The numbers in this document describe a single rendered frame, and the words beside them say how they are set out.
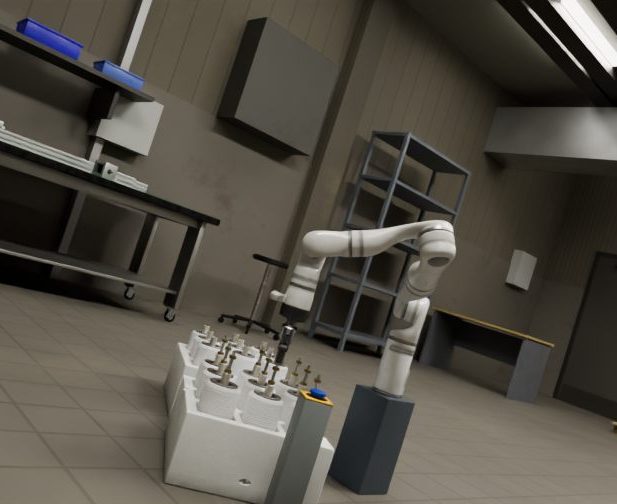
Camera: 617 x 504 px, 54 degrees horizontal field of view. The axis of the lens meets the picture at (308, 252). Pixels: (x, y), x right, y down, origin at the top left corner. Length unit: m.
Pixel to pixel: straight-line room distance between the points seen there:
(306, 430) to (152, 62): 3.91
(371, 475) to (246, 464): 0.52
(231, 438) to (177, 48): 3.93
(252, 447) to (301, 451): 0.16
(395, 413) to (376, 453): 0.13
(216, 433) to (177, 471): 0.13
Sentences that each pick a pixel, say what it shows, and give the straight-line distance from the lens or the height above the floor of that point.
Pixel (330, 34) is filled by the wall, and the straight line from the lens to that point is 6.06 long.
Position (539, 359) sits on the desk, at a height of 0.48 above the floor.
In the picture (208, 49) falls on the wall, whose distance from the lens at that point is 5.25.
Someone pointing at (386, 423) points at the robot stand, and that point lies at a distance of 1.95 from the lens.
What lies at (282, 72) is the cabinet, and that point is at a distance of 5.32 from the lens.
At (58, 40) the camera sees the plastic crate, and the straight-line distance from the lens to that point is 4.30.
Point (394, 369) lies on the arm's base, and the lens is 1.96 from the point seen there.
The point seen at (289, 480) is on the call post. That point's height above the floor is 0.12.
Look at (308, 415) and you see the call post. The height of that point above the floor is 0.28.
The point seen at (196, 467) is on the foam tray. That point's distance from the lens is 1.60.
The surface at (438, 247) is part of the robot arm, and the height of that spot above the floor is 0.75.
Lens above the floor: 0.58
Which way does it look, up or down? 2 degrees up
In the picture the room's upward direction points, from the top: 18 degrees clockwise
